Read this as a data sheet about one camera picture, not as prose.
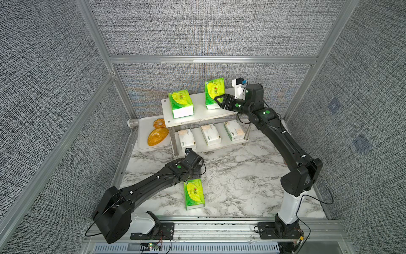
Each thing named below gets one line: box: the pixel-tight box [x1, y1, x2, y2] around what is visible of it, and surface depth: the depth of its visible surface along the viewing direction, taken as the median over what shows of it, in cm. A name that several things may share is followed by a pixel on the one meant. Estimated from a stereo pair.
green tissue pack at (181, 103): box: [168, 89, 195, 119], surface depth 73 cm
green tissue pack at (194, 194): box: [183, 178, 205, 211], surface depth 81 cm
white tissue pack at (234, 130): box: [223, 119, 245, 142], surface depth 100 cm
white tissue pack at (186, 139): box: [177, 128, 197, 152], surface depth 97 cm
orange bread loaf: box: [146, 128, 170, 147], surface depth 107 cm
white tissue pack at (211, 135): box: [200, 123, 222, 147], surface depth 99 cm
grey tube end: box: [126, 118, 140, 129], surface depth 119 cm
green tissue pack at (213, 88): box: [204, 77, 226, 110], surface depth 76 cm
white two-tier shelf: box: [161, 93, 249, 157], surface depth 97 cm
